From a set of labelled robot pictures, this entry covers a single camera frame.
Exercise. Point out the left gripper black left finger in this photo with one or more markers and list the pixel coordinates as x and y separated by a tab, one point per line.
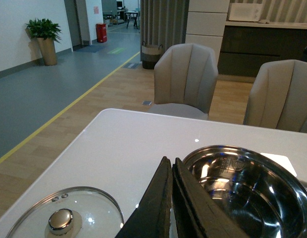
152	217

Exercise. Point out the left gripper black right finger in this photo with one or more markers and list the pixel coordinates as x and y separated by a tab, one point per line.
196	214

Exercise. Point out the glass pot lid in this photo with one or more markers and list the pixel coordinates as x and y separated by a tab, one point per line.
74	212

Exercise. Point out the left beige chair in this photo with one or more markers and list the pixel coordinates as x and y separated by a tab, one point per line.
184	81

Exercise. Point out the beige chair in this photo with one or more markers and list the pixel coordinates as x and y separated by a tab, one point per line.
184	81
278	97

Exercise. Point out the right beige chair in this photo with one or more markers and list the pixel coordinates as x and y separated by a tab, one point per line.
278	97

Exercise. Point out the woven laundry basket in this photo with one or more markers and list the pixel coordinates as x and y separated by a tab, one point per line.
150	55

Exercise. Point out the dark kitchen counter cabinet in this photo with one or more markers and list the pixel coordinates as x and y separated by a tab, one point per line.
245	49

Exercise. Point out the grey curtain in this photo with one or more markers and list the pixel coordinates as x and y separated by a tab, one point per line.
163	22

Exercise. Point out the white tall cabinet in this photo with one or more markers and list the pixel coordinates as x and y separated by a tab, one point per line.
206	23

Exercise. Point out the red box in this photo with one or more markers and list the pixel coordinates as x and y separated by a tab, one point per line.
101	32

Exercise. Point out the white microwave oven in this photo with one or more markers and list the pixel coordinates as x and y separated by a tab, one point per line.
246	12

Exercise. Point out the background desk table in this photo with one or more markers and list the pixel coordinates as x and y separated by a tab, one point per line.
132	15

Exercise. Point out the potted green plant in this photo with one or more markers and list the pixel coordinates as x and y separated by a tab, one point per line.
47	33

